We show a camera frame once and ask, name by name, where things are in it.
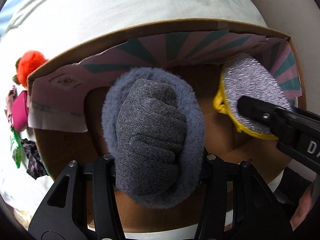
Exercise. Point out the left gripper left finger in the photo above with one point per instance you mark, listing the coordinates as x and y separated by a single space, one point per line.
63 212

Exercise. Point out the pink sock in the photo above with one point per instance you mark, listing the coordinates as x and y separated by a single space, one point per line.
11 97

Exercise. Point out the pink coin pouch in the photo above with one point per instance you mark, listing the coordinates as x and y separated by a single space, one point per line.
20 112

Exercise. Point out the green wet wipes pack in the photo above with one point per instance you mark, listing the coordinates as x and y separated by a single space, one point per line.
15 147

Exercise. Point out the person's right hand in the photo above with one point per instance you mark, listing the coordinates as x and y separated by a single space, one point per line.
304 207

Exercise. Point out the orange fluffy pompom toy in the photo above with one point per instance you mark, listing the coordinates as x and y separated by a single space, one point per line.
25 65

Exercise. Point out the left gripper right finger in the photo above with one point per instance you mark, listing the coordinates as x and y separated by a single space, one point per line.
238 204

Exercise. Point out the round silver yellow scrub pad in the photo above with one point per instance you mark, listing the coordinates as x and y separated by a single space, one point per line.
247 91

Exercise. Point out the pale green bed sheet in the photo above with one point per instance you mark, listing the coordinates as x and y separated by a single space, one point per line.
54 26

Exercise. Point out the light blue hanging cloth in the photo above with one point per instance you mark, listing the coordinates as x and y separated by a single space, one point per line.
9 8

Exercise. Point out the cardboard box with patterned wrap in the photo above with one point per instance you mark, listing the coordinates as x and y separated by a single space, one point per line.
67 94

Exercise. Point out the black patterned scarf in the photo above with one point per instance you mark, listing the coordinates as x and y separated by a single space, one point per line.
35 168

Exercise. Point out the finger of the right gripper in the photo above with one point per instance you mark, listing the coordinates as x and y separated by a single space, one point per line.
258 117

